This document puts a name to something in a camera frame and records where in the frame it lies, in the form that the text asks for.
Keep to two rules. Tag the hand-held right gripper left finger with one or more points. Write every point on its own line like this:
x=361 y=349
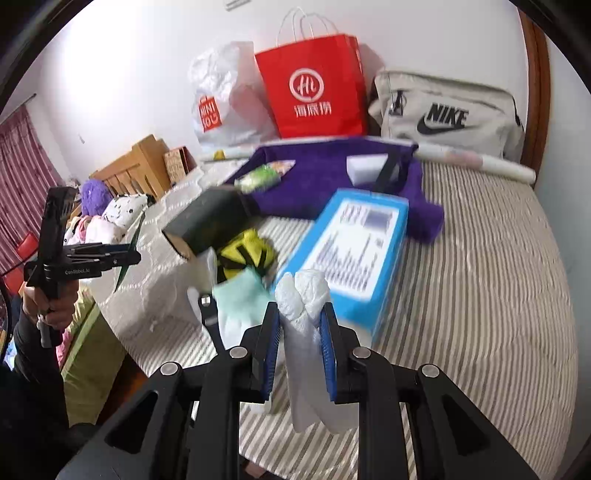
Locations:
x=271 y=353

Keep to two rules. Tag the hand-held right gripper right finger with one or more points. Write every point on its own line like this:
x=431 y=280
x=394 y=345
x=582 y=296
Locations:
x=329 y=353

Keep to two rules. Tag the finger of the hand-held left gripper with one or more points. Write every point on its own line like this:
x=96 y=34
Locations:
x=115 y=259
x=106 y=249

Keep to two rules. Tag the white glove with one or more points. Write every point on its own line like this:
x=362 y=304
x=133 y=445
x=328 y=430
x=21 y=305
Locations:
x=307 y=314

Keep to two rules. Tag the green snack packet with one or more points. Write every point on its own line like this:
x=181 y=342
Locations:
x=258 y=177

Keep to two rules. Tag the white sponge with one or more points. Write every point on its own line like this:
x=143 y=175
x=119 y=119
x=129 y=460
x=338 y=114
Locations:
x=364 y=168

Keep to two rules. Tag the person's left forearm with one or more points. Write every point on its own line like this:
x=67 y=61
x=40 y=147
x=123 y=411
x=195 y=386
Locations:
x=32 y=392

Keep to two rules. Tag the person's left hand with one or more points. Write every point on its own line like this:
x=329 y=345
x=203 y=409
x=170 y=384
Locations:
x=64 y=304

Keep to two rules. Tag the pink cloth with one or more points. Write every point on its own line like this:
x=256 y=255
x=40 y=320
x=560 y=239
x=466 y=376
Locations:
x=92 y=230

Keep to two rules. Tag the white spotted pillow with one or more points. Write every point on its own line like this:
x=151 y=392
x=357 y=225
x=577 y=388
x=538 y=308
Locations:
x=124 y=210

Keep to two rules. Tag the purple plush toy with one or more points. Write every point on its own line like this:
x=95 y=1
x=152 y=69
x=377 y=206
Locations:
x=94 y=196

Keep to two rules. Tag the red striped curtain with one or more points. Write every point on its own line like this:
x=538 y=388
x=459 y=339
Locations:
x=25 y=184

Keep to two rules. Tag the wooden headboard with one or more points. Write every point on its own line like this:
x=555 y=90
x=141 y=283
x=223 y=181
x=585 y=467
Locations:
x=134 y=170

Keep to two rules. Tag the black box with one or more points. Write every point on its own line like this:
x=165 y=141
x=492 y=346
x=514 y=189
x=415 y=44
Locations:
x=207 y=217

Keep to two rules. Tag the green bedsheet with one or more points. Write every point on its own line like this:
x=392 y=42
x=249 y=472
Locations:
x=87 y=360

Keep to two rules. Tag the blue tissue pack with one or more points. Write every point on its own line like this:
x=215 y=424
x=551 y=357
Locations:
x=351 y=249

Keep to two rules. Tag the patterned cardboard box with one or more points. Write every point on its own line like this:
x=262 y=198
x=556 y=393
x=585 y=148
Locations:
x=178 y=161

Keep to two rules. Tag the striped quilted mattress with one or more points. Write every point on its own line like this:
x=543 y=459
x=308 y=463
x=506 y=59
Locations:
x=461 y=286

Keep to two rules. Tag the purple towel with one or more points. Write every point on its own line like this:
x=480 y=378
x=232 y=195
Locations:
x=314 y=194

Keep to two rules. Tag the white plastic bag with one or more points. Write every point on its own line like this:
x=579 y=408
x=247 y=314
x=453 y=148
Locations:
x=221 y=101

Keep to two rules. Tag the rolled white paper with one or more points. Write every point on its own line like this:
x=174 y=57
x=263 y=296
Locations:
x=475 y=159

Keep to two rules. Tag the red paper bag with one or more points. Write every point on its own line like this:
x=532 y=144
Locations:
x=314 y=87

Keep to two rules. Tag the grey waist bag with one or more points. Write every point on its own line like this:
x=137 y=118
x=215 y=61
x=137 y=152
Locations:
x=443 y=115

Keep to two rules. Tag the wooden door frame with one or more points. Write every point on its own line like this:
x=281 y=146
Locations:
x=538 y=92

